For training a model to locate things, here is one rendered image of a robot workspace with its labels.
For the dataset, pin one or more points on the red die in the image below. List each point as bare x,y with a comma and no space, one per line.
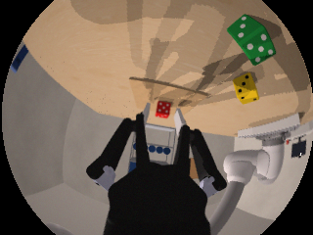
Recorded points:
162,109

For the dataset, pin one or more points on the green die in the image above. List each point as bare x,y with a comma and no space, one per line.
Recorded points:
253,38

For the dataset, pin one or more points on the tan square mat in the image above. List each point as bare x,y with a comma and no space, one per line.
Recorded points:
147,91

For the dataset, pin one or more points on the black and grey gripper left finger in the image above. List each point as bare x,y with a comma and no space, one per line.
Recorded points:
102,170

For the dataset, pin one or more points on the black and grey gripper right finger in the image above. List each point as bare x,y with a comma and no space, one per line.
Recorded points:
211,180

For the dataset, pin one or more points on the yellow die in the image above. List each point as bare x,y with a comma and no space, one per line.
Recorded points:
245,88

